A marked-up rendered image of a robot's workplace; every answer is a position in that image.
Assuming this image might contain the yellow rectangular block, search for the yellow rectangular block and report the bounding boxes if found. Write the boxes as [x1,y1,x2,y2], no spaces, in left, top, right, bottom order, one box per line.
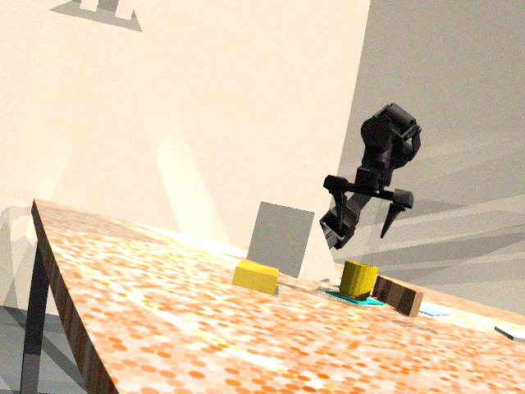
[231,260,279,294]

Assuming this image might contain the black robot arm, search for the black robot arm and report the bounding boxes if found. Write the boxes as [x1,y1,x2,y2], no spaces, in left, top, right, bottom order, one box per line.
[319,103,422,250]

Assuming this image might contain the cream flat square tile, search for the cream flat square tile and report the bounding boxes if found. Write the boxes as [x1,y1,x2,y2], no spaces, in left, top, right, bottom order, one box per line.
[494,326,525,343]

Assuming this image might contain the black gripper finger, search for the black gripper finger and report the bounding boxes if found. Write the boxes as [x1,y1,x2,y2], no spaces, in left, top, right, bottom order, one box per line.
[381,204,405,238]
[329,190,347,229]

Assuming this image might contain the yellow cup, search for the yellow cup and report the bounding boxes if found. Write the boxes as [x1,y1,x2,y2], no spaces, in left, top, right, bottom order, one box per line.
[338,260,378,300]

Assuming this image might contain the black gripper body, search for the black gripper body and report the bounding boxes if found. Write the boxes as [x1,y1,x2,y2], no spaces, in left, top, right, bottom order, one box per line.
[323,154,414,208]

